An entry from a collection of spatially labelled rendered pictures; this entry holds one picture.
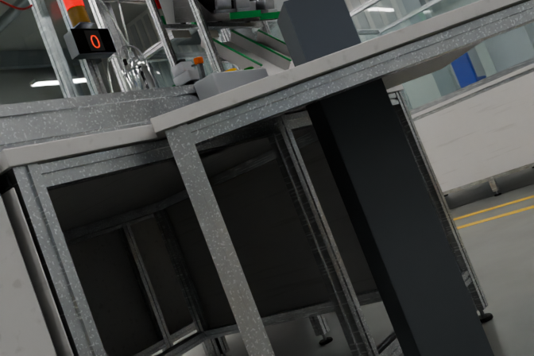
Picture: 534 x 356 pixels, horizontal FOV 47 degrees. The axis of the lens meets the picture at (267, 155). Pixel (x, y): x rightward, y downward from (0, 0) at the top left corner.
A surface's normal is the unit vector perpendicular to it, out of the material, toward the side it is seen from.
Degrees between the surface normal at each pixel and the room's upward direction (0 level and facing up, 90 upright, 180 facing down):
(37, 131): 90
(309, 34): 90
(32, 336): 90
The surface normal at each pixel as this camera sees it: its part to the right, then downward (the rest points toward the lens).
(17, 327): 0.72, -0.33
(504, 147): -0.59, 0.17
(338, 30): 0.10, -0.11
